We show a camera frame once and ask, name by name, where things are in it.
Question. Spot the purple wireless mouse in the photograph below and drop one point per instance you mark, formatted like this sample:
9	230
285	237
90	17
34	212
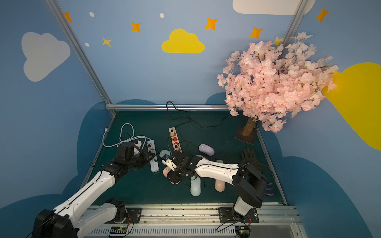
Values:
206	149

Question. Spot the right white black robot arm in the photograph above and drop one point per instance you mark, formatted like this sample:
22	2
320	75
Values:
247	180

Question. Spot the aluminium back frame bar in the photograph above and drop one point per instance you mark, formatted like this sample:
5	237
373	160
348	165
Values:
133	107

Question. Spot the pink wireless mouse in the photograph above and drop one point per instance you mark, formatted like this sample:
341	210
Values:
219	185
166	171

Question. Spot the light blue wireless mouse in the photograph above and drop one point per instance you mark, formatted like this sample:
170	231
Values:
195	186

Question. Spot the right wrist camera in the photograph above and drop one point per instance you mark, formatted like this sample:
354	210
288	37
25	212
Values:
170	164

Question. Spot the light green wireless mouse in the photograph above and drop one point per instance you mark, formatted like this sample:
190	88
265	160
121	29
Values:
164	154

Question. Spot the pink purple garden rake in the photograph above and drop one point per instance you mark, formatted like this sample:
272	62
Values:
269	190

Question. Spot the green circuit board left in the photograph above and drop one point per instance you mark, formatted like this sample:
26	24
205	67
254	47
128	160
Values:
118	231

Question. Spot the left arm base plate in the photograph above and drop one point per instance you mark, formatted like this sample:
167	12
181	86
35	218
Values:
129	214

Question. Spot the green circuit board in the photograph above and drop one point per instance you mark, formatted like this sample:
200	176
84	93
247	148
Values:
242	232
118	231

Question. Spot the pink cherry blossom tree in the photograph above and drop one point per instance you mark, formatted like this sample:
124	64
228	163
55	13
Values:
269	81

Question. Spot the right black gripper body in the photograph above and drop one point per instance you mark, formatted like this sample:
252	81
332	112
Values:
177	168

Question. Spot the white power strip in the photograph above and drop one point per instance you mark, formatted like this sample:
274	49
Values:
153	156

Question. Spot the pink wireless mouse front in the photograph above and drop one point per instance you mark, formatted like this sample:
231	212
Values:
166	171

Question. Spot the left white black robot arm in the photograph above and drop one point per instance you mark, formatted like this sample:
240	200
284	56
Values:
67	220

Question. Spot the green circuit board right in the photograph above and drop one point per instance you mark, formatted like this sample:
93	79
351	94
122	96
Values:
242	232

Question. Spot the black green work glove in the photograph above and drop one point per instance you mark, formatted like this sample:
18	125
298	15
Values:
248	156

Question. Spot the aluminium front rail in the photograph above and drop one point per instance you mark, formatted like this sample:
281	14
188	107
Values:
202	221

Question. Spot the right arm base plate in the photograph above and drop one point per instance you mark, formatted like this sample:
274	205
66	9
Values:
229	215

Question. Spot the beige wooden power strip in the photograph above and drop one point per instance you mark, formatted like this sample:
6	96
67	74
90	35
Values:
174	139

